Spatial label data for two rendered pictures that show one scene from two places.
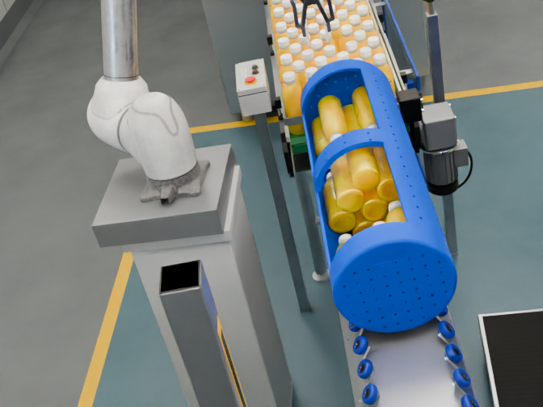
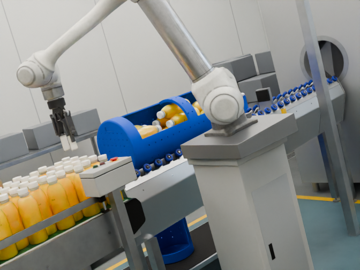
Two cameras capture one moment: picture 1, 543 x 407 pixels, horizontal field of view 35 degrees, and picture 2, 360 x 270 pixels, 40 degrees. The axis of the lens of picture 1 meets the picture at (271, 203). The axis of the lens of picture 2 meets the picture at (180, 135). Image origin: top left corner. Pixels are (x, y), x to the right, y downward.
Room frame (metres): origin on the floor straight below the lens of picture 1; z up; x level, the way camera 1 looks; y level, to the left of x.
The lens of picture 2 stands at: (3.86, 1.53, 1.45)
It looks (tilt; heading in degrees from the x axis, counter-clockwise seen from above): 9 degrees down; 222
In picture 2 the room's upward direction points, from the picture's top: 15 degrees counter-clockwise
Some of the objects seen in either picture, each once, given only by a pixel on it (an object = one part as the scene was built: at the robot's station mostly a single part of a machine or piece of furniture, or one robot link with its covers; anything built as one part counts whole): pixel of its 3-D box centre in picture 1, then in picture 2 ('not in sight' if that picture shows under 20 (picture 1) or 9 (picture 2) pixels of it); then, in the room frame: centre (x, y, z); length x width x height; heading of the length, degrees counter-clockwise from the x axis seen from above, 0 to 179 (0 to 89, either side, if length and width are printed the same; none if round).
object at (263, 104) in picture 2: not in sight; (264, 100); (1.05, -0.20, 1.00); 0.10 x 0.04 x 0.15; 85
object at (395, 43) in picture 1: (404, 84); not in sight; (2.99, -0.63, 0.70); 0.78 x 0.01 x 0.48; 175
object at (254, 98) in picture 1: (253, 86); (108, 175); (2.61, -0.03, 1.05); 0.20 x 0.10 x 0.10; 175
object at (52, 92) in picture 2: not in sight; (53, 92); (2.57, -0.27, 1.43); 0.09 x 0.09 x 0.06
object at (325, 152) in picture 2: not in sight; (328, 164); (0.35, -0.21, 0.31); 0.06 x 0.06 x 0.63; 85
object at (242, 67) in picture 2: not in sight; (253, 102); (-1.53, -1.96, 0.59); 1.20 x 0.80 x 1.19; 78
